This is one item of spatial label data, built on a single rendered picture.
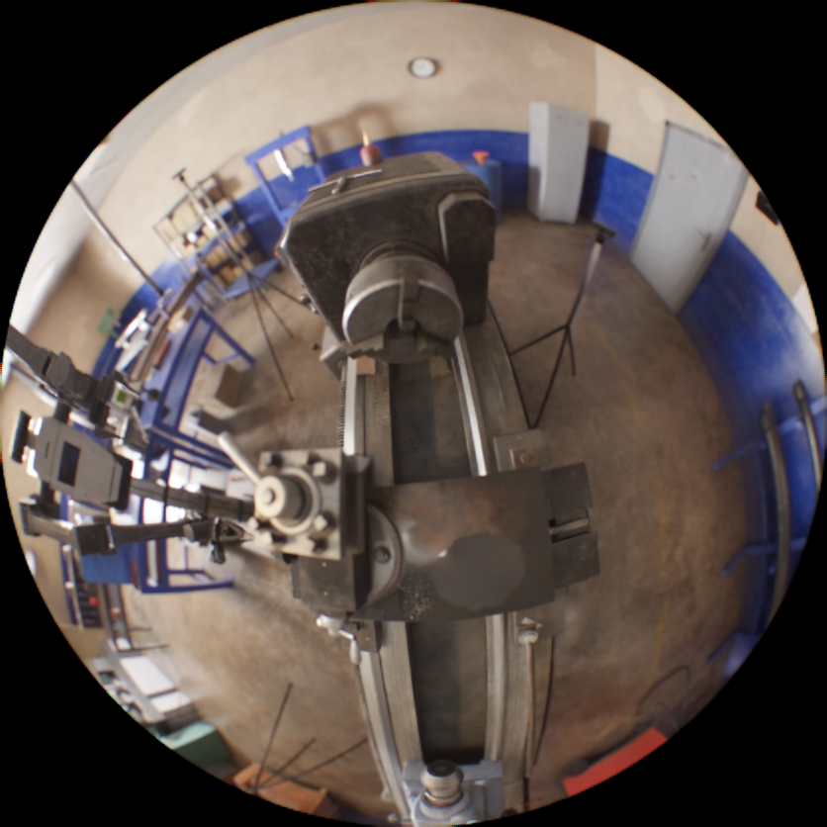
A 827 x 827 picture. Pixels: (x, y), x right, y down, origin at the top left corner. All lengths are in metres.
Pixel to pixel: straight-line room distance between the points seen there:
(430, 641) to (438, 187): 1.15
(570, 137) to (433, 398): 3.75
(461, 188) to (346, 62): 3.58
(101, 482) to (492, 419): 1.37
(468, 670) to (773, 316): 3.17
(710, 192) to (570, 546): 3.30
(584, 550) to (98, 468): 1.52
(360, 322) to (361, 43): 3.93
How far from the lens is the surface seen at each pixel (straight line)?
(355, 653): 0.55
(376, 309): 0.48
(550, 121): 3.83
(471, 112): 4.01
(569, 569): 0.67
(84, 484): 1.17
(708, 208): 3.36
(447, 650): 0.87
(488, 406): 0.70
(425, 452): 0.77
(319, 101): 3.99
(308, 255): 0.67
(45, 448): 1.23
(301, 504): 0.38
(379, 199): 0.59
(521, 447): 0.63
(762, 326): 3.05
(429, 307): 0.49
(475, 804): 0.91
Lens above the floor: 1.46
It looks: 65 degrees down
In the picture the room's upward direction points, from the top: 23 degrees counter-clockwise
